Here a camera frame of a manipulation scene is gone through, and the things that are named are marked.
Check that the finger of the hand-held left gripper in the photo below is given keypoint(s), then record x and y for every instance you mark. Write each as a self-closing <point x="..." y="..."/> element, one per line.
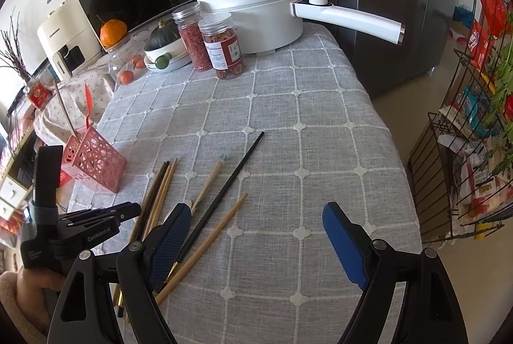
<point x="90" y="213"/>
<point x="126" y="211"/>

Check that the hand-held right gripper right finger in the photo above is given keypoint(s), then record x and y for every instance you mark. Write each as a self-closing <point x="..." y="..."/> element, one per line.
<point x="344" y="243"/>

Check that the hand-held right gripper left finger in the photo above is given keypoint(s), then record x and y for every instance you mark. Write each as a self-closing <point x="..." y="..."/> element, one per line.
<point x="168" y="243"/>

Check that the wooden chopstick with black end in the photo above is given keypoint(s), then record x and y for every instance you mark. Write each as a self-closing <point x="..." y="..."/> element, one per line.
<point x="154" y="189"/>

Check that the pink perforated utensil basket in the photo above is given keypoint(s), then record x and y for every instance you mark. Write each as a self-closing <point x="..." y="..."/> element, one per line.
<point x="96" y="159"/>

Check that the person's left hand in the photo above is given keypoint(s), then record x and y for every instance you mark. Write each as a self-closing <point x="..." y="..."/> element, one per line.
<point x="28" y="282"/>

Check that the small white drawer unit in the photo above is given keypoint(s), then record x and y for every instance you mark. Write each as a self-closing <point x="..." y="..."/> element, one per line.
<point x="12" y="193"/>

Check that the joined disposable bamboo chopsticks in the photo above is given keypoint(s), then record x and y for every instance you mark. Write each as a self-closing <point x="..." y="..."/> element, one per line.
<point x="209" y="183"/>

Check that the grey checked tablecloth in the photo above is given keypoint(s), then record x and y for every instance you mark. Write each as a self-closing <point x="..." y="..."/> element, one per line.
<point x="300" y="167"/>

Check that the thin bamboo chopstick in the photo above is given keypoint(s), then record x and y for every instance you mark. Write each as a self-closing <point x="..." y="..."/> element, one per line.
<point x="64" y="107"/>

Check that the red plastic spoon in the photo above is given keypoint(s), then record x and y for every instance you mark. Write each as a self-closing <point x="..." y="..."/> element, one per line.
<point x="87" y="103"/>

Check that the cherry-print cloth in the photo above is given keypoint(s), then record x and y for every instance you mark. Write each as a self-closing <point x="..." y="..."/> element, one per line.
<point x="76" y="95"/>

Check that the clear box with red label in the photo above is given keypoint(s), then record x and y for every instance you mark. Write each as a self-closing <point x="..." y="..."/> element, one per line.
<point x="38" y="94"/>

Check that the small tomatoes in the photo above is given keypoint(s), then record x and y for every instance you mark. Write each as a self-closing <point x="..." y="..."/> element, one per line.
<point x="126" y="77"/>

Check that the small orange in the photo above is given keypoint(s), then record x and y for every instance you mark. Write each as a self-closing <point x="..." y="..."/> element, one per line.
<point x="138" y="61"/>

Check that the clear glass jar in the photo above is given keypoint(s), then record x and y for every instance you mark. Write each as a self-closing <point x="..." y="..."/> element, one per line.
<point x="120" y="59"/>

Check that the small green fruit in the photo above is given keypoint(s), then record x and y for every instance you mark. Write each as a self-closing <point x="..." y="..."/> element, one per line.
<point x="163" y="61"/>

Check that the white plate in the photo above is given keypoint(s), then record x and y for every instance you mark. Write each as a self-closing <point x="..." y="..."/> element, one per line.
<point x="182" y="61"/>

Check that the white flower-print bowl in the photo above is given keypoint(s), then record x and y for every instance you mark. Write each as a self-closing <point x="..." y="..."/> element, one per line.
<point x="178" y="47"/>

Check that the bare twigs in vase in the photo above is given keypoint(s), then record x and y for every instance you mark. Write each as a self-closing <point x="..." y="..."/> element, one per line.
<point x="14" y="55"/>

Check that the cream air fryer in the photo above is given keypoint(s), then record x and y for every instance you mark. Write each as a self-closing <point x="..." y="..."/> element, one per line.
<point x="68" y="39"/>

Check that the dark green pumpkin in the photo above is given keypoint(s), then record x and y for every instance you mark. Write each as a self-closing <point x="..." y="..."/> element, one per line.
<point x="160" y="37"/>

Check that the large orange with stem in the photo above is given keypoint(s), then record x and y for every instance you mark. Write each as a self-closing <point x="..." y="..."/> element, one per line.
<point x="113" y="33"/>

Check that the tall jar with silver lid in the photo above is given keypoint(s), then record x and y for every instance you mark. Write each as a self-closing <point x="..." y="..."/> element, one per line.
<point x="194" y="39"/>

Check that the labelled jar of dried chillies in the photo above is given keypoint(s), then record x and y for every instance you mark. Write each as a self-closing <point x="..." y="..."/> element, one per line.
<point x="224" y="51"/>

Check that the green leafy vegetable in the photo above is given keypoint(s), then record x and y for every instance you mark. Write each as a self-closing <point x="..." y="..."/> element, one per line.
<point x="501" y="103"/>

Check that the white electric cooking pot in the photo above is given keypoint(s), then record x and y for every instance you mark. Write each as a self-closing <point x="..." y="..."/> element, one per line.
<point x="256" y="19"/>

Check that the grey refrigerator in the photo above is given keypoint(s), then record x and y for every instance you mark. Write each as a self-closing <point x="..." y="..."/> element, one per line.
<point x="392" y="7"/>

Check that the red snack packets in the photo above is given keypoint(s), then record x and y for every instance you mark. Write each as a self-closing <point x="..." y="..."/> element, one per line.
<point x="485" y="7"/>

